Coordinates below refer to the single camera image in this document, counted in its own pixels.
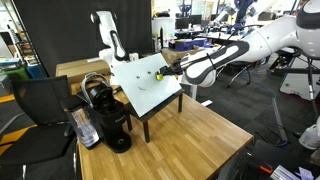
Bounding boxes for black mesh office chair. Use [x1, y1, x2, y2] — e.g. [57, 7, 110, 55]
[0, 74, 79, 180]

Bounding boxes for white metal table foot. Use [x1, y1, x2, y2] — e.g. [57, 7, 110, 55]
[190, 83, 214, 108]

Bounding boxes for black coffee machine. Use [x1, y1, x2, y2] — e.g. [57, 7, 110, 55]
[60, 71, 133, 154]

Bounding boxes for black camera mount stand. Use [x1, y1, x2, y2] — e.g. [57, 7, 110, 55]
[266, 49, 320, 76]

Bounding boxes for tall cardboard box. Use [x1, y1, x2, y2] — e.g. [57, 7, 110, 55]
[160, 46, 201, 66]

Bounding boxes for white floor panel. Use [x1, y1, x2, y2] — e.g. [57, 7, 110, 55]
[279, 56, 320, 102]

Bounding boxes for grey metal pole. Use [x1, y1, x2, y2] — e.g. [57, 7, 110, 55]
[271, 96, 289, 143]

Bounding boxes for black backdrop curtain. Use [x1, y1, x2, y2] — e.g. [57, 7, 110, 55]
[13, 0, 153, 78]

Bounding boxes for white plastic jug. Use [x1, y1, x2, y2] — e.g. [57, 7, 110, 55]
[298, 116, 320, 151]

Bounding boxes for small black stand table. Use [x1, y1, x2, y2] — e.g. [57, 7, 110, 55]
[124, 88, 185, 144]

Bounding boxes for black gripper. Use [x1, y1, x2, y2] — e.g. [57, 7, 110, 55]
[159, 61, 185, 78]

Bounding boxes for white drawing board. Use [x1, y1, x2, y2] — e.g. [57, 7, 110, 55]
[112, 52, 183, 118]

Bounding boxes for large flat cardboard box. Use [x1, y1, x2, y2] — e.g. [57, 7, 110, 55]
[54, 57, 111, 84]

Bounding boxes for blue boxes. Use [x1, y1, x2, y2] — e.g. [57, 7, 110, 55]
[174, 37, 208, 52]

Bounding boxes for teal storage bin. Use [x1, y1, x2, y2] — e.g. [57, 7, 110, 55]
[26, 63, 43, 80]

